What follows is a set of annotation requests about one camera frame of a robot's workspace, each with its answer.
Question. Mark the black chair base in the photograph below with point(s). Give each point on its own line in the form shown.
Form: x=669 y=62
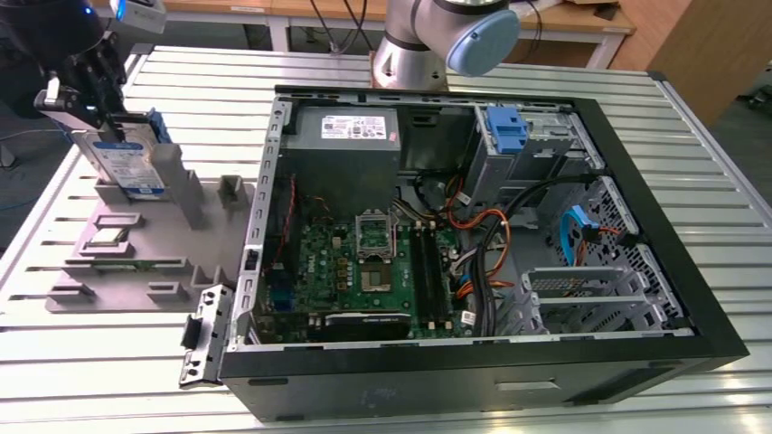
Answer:
x=756 y=97

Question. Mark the grey expansion slot latch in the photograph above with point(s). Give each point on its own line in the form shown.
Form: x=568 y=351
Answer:
x=208 y=325

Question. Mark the black open PC case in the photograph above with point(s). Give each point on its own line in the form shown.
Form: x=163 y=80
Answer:
x=421 y=384

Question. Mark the grey metal disk bay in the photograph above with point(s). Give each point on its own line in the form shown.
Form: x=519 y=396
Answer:
x=603 y=273

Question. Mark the green motherboard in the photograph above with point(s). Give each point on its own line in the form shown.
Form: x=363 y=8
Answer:
x=325 y=267

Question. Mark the grey power supply unit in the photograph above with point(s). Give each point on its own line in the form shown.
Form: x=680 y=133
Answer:
x=337 y=176

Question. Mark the brown wooden cabinet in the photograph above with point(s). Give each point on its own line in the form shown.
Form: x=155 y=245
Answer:
x=712 y=54

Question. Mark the black mesh waste bin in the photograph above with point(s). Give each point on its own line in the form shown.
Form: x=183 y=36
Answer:
x=21 y=107

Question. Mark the grey wrist camera bar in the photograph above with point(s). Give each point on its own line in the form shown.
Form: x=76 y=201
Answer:
x=63 y=108

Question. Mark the hard disk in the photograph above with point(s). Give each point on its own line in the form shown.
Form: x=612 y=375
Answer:
x=129 y=167

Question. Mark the CPU socket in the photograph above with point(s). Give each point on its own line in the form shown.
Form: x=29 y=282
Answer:
x=376 y=279

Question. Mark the blue drive latch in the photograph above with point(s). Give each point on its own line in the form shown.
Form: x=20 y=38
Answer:
x=503 y=131

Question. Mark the wooden desk white frame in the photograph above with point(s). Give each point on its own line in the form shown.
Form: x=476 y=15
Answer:
x=211 y=5
x=579 y=25

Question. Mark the grey optical drive cage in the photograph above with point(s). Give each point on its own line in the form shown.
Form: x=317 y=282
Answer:
x=543 y=140

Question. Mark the grey parts rack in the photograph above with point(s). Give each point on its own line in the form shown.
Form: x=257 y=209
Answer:
x=156 y=253

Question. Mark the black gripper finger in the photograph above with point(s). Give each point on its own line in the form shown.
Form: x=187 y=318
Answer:
x=111 y=77
x=81 y=79

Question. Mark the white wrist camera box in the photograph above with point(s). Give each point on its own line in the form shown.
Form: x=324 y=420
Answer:
x=141 y=16

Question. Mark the silver CPU chip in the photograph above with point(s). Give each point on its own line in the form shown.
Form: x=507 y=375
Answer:
x=108 y=236

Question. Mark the black graphics card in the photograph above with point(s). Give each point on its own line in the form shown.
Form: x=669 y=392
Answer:
x=361 y=325

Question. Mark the green RAM stick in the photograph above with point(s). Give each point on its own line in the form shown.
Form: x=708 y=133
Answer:
x=140 y=264

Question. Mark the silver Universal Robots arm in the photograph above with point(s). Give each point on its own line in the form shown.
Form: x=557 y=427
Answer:
x=416 y=68

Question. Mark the black RAM slot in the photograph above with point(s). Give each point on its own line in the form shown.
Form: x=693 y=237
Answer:
x=440 y=276
x=421 y=276

